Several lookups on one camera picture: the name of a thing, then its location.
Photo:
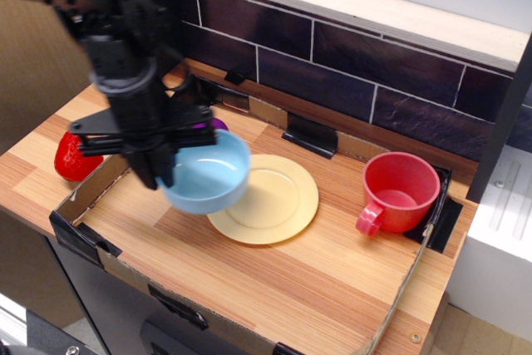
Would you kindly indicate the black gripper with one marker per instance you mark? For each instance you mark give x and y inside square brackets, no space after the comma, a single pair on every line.
[145,116]

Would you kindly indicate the light blue bowl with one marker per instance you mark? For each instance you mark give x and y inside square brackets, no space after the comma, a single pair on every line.
[209,178]

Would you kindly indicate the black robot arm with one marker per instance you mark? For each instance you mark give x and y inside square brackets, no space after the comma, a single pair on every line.
[111,29]

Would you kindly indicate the cardboard fence with black tape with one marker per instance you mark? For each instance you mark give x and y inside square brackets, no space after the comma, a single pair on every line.
[150,275]

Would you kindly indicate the yellow plate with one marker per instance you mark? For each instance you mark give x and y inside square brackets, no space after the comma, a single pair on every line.
[280,202]

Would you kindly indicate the purple toy eggplant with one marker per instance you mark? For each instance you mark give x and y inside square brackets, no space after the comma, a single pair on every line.
[215,123]

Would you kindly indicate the red toy strawberry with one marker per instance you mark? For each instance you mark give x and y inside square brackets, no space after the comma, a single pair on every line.
[70,163]

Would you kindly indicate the red cup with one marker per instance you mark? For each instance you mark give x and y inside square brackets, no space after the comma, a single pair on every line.
[399,189]

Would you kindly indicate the white appliance at right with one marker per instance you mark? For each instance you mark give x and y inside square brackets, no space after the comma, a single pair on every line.
[492,277]

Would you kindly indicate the dark shelf post right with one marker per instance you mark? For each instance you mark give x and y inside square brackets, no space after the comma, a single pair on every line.
[504,123]

